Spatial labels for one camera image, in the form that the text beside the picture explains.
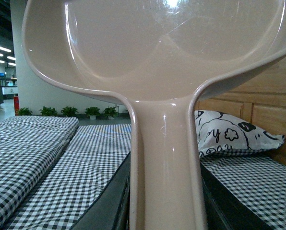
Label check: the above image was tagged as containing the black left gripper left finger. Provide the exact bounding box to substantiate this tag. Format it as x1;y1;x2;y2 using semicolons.
71;154;131;230

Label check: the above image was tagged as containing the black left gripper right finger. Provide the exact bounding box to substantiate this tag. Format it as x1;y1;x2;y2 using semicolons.
201;165;272;230

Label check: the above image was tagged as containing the beige plastic dustpan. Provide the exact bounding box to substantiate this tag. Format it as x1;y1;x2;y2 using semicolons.
22;0;286;230

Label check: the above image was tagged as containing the checkered bed sheet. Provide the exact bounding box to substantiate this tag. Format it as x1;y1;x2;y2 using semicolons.
3;125;286;230

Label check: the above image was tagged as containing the white cartoon print pillow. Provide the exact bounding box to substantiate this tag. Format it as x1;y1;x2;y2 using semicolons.
195;110;285;158

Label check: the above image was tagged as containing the potted green plant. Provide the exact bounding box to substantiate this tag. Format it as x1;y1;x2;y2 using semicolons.
103;107;119;120
16;107;33;116
61;106;78;117
85;107;100;120
39;106;58;116

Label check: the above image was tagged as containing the folded checkered quilt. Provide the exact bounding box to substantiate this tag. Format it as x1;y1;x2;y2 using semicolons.
0;115;79;227

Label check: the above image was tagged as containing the wooden headboard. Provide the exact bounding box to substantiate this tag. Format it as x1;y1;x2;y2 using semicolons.
195;57;286;165

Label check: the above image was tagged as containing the red fire extinguisher box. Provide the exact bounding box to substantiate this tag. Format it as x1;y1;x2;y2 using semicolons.
13;96;20;115

